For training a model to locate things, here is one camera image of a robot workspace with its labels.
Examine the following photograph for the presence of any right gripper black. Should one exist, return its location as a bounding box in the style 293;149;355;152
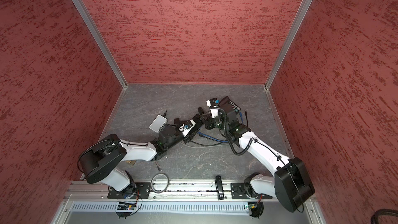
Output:
198;113;228;131

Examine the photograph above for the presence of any black ethernet cable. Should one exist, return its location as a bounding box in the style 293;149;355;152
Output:
183;110;249;147

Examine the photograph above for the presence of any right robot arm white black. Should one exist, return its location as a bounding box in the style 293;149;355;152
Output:
206;102;315;213

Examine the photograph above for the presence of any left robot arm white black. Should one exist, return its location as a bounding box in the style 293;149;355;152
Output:
77;114;203;192

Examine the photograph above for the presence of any black calculator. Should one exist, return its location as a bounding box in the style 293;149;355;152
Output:
219;96;241;113

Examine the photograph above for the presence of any metal spoon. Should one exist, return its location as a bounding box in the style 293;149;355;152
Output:
155;161;162;172

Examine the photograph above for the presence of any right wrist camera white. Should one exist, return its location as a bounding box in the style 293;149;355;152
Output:
206;98;219;118

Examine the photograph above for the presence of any black clip handle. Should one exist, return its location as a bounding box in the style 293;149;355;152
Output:
215;175;225;200

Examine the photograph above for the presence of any black cable ring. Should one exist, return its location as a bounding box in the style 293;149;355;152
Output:
150;173;170;194

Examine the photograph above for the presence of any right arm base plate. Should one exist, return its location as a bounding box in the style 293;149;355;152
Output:
231;183;273;200

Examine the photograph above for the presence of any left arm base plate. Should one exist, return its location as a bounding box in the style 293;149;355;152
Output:
107;183;151;199

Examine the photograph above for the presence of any black hose bottom right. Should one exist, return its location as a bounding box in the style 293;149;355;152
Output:
370;209;398;224

